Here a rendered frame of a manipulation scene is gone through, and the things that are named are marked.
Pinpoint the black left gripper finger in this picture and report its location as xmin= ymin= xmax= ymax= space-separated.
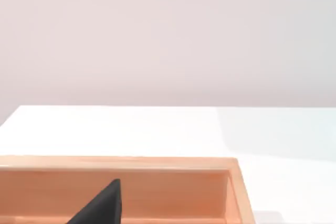
xmin=65 ymin=178 xmax=123 ymax=224

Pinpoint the shallow salmon-coloured box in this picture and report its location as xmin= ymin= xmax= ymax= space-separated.
xmin=0 ymin=155 xmax=256 ymax=224

